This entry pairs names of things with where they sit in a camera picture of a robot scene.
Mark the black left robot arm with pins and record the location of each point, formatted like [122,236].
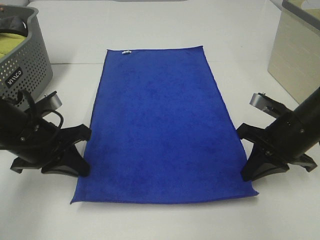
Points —
[39,141]

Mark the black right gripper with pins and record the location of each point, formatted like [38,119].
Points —
[284,142]

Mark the blue microfiber towel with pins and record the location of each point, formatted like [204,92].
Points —
[161,133]

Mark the black cloth in basket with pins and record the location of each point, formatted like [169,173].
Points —
[13,25]

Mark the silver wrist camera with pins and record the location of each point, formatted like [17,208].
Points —
[261,102]
[51,102]

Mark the yellow-green towel in basket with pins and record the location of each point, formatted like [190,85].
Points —
[8,41]

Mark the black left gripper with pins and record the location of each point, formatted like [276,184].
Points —
[40,142]

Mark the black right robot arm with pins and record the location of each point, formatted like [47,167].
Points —
[285,141]

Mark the grey perforated laundry basket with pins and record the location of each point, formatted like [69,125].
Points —
[27,66]

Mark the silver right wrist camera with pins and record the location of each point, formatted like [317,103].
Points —
[261,102]

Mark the beige plastic storage bin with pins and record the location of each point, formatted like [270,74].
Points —
[295,57]

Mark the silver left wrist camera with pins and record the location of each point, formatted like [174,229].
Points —
[51,102]

